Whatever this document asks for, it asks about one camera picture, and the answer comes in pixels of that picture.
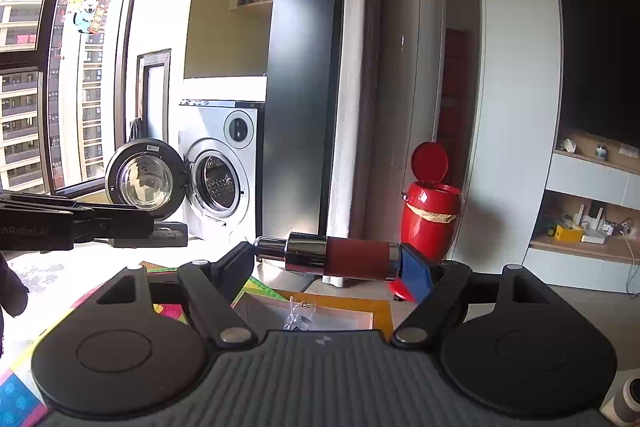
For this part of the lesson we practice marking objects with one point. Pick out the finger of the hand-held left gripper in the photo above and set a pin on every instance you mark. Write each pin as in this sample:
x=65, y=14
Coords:
x=115, y=221

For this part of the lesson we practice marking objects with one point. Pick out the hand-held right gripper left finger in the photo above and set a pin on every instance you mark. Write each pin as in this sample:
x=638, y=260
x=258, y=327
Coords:
x=241, y=263

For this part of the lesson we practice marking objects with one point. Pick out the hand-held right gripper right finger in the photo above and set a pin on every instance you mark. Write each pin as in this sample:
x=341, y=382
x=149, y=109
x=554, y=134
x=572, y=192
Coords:
x=416, y=278

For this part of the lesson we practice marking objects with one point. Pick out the dark red metal tube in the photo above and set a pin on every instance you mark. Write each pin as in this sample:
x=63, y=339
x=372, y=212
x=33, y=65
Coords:
x=355, y=259

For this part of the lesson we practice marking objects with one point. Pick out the clear bag with black item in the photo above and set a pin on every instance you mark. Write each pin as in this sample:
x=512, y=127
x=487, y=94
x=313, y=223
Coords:
x=298, y=316

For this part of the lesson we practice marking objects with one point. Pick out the round washing machine door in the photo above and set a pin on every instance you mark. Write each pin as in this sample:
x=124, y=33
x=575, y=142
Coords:
x=142, y=182

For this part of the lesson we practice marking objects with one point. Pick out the red trash can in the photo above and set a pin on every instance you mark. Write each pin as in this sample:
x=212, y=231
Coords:
x=432, y=207

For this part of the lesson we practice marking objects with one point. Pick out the silver washing machine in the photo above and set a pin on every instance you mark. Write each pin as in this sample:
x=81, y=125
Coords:
x=225, y=167

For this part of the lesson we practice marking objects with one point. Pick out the framed narrow door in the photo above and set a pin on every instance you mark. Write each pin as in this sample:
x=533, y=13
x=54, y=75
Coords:
x=154, y=97

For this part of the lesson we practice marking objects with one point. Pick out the yellow toy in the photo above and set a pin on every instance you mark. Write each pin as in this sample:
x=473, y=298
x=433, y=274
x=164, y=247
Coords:
x=569, y=234

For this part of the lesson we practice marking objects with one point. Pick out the colourful cartoon play mat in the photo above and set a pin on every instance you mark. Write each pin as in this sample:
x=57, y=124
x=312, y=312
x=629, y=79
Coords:
x=20, y=402

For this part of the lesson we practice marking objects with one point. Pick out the window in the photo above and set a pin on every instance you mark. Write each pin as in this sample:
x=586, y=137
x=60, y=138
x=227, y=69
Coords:
x=30, y=57

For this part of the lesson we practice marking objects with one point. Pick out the white router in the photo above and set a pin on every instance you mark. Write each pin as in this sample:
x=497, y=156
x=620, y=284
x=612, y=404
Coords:
x=592, y=227

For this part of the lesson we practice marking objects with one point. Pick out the dark red door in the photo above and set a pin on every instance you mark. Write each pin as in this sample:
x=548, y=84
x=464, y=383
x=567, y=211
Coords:
x=456, y=92

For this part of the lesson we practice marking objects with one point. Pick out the white television cabinet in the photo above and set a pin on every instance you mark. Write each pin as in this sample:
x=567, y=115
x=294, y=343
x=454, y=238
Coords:
x=585, y=182

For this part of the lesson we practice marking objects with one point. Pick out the tall standing air conditioner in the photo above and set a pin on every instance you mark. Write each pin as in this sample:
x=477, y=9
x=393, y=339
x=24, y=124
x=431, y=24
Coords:
x=415, y=82

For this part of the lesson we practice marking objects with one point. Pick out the white power strip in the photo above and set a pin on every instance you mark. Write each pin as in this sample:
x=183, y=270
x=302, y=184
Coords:
x=620, y=229

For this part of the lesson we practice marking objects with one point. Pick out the cartoon window sticker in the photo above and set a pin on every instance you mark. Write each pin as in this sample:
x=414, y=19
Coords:
x=87, y=11

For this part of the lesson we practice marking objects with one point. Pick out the dark grey tall panel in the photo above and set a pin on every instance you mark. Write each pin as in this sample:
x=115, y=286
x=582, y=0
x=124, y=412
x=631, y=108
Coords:
x=305, y=57

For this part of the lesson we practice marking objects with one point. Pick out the white grey cylinder roll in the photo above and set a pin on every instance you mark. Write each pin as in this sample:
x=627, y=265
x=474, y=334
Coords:
x=625, y=404

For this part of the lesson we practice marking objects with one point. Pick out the black television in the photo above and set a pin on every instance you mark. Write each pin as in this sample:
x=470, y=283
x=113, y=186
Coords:
x=600, y=57

